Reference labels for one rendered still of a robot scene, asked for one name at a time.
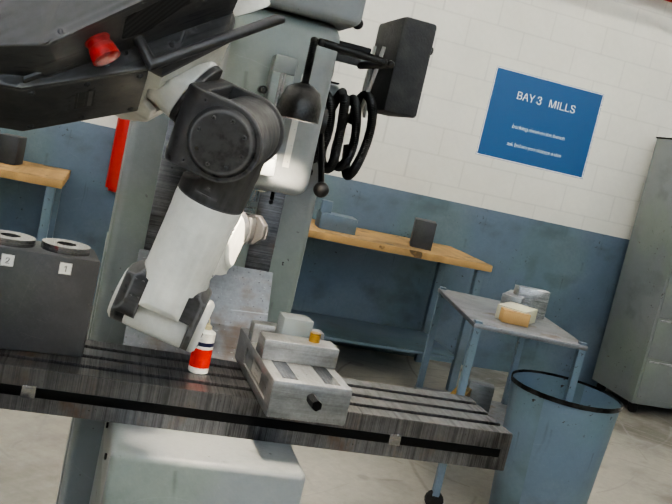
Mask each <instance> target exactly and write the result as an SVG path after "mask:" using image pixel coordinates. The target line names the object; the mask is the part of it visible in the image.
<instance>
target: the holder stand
mask: <svg viewBox="0 0 672 504"><path fill-rule="evenodd" d="M99 268H100V261H99V259H98V257H97V255H96V253H95V251H94V250H93V249H91V247H90V246H88V245H86V244H83V243H80V242H76V241H71V240H66V239H58V238H43V239H42V241H36V238H35V237H33V236H30V235H27V234H24V233H20V232H14V231H8V230H0V349H8V350H18V351H27V352H36V353H46V354H55V355H65V356H74V357H82V356H83V351H84V346H85V341H86V336H87V330H88V325H89V320H90V315H91V310H92V304H93V299H94V294H95V289H96V284H97V278H98V273H99Z"/></svg>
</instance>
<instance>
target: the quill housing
mask: <svg viewBox="0 0 672 504"><path fill-rule="evenodd" d="M272 15H281V16H283V17H285V23H283V24H280V25H277V26H274V27H272V28H269V29H266V30H263V31H261V32H258V33H255V34H252V35H249V36H247V37H244V38H241V39H238V40H236V41H233V42H230V43H229V45H228V47H227V49H226V52H225V54H224V56H223V58H222V61H221V63H220V65H219V67H220V68H221V69H222V71H223V72H222V74H221V77H220V78H222V79H224V80H226V81H229V82H231V83H233V84H235V85H238V86H240V87H242V88H244V89H247V90H249V91H251V92H254V93H256V94H258V95H260V96H263V97H264V95H265V93H264V94H261V93H259V92H258V91H257V88H258V87H259V86H262V85H264V86H266V85H267V81H268V76H269V71H270V66H271V62H272V57H273V55H276V54H280V55H283V56H287V57H291V58H295V59H298V63H297V68H296V73H295V76H294V80H293V83H295V82H296V83H300V82H302V77H303V74H304V73H303V72H304V69H305V68H304V67H305V64H306V63H305V62H306V59H307V55H308V50H309V49H308V48H309V45H310V39H311V37H317V38H318V39H319V38H323V39H327V40H330V41H332V42H335V43H340V36H339V33H338V31H337V29H336V28H335V27H334V26H332V25H329V24H326V23H323V22H319V21H315V20H311V19H308V18H304V17H300V16H296V15H293V14H289V13H285V12H281V11H278V10H274V9H270V8H266V7H265V8H263V9H260V10H257V11H254V12H251V13H250V14H248V13H247V14H244V15H240V16H237V17H234V18H235V24H234V28H233V29H235V28H238V27H241V26H244V25H246V24H249V23H252V22H255V21H258V20H261V19H263V18H266V17H269V16H272ZM314 57H315V58H314V61H313V62H314V63H313V66H312V67H313V68H312V71H311V75H310V76H311V77H310V80H309V81H310V82H309V84H310V85H311V86H313V87H315V88H316V90H317V91H318V92H319V93H320V96H321V107H322V109H321V114H320V118H319V123H318V124H313V123H308V122H303V121H299V120H295V119H290V118H286V117H285V121H284V131H285V133H284V139H283V143H282V145H281V148H280V149H279V151H278V154H277V159H276V166H275V170H274V175H273V177H270V176H265V175H261V174H260V175H259V178H258V180H257V182H256V185H255V187H254V188H258V189H263V190H267V191H272V192H277V193H282V194H287V195H299V194H301V193H303V192H304V191H305V190H306V189H307V186H308V184H309V179H310V175H312V173H313V169H312V166H313V161H314V157H315V152H316V147H317V143H318V138H319V134H320V129H321V125H322V120H323V116H324V111H325V107H326V102H327V98H328V93H329V89H330V84H331V80H332V76H333V73H334V67H335V61H336V57H337V51H334V50H330V49H327V48H324V47H321V46H319V45H318V44H317V49H316V53H315V56H314Z"/></svg>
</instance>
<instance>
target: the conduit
mask: <svg viewBox="0 0 672 504"><path fill-rule="evenodd" d="M363 98H364V100H365V101H366V103H367V108H368V118H367V119H368V120H367V125H366V130H365V133H364V134H365V135H364V138H363V141H362V143H361V144H362V145H361V146H360V148H359V151H358V153H357V156H356V157H355V160H354V161H353V163H352V165H351V164H350V163H351V162H352V160H353V157H354V156H355V153H356V151H357V147H358V143H359V138H360V137H359V136H360V132H361V131H360V130H361V129H360V128H361V107H360V106H361V103H362V100H363ZM339 103H340V106H339V113H338V121H337V125H336V126H337V127H336V132H335V136H334V139H333V143H332V147H331V152H330V158H329V160H328V162H327V161H326V153H325V152H326V149H327V148H328V146H329V143H330V141H331V140H330V139H331V137H332V134H333V130H334V126H335V125H334V124H335V123H334V122H335V118H336V117H335V116H336V112H335V111H336V109H337V107H338V105H339ZM349 106H351V108H350V113H348V112H349ZM326 107H327V109H328V112H329V116H328V123H327V127H326V130H325V133H324V173H326V174H329V173H331V172H333V171H334V170H335V171H338V172H340V171H341V173H342V177H343V178H344V179H345V180H351V179H352V178H354V177H355V176H356V174H357V173H358V171H359V170H360V168H361V166H362V165H363V162H364V161H365V159H366V156H367V154H368V151H369V149H370V146H371V144H372V143H371V142H372V140H373V139H372V138H373V136H374V133H375V129H376V128H375V127H376V122H377V121H376V120H377V103H376V100H375V97H374V95H373V94H372V93H371V92H366V91H362V92H360V93H359V94H358V95H357V96H356V95H354V94H352V95H348V94H347V90H346V89H345V88H340V89H339V90H337V92H336V93H335V94H334V96H333V95H332V93H331V92H330V91H329V93H328V98H327V102H326ZM347 123H349V124H351V125H352V127H351V129H352V130H351V131H352V132H351V137H350V140H349V141H350V142H349V144H344V145H343V146H344V147H343V153H342V154H343V155H342V159H341V160H340V161H339V157H340V154H341V149H342V144H343V140H344V135H345V134H344V133H345V129H346V126H347ZM316 162H317V163H318V143H317V147H316V152H315V157H314V161H313V163H316ZM350 165H351V166H350Z"/></svg>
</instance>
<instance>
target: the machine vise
mask: <svg viewBox="0 0 672 504"><path fill-rule="evenodd" d="M276 326H277V323H273V322H267V321H260V320H254V319H253V320H252V321H251V325H250V328H244V327H242V328H241V329H240V334H239V339H238V343H237V348H236V353H235V359H236V361H237V363H238V365H239V366H240V368H241V370H242V372H243V374H244V376H245V378H246V379H247V381H248V383H249V385H250V387H251V389H252V391H253V393H254V394H255V396H256V398H257V400H258V402H259V404H260V406H261V408H262V409H263V411H264V413H265V415H266V416H267V417H274V418H282V419H290V420H299V421H307V422H316V423H324V424H332V425H341V426H344V425H345V421H346V417H347V413H348V408H349V404H350V400H351V396H352V389H351V388H350V387H349V386H348V385H347V384H346V382H345V381H344V380H343V379H342V378H341V377H340V375H339V374H338V373H337V372H336V371H335V370H334V369H331V368H324V367H317V366H309V365H302V364H295V363H288V362H281V361H274V360H267V359H262V358H261V357H260V355H259V354H258V352H257V351H256V346H257V342H258V337H259V332H260V331H265V332H272V333H275V330H276ZM312 393H313V394H314V395H316V396H317V398H318V399H319V400H320V402H321V403H322V407H321V410H318V411H314V410H313V409H312V408H311V407H310V405H309V404H308V402H307V400H306V399H307V395H309V394H312Z"/></svg>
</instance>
